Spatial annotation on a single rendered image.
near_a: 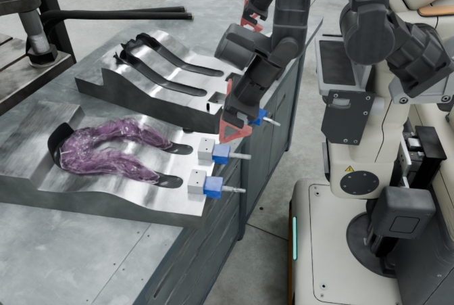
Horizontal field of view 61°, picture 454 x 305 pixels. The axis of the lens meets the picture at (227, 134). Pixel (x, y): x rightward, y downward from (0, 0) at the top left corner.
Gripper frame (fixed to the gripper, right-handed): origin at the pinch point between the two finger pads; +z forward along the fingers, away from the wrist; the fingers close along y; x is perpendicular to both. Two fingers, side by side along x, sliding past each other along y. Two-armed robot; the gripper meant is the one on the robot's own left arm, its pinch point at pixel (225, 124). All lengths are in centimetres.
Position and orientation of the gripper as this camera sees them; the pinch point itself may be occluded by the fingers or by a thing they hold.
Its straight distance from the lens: 83.5
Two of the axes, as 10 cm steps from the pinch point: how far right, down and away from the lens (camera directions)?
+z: -4.5, 6.1, 6.5
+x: 8.9, 4.0, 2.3
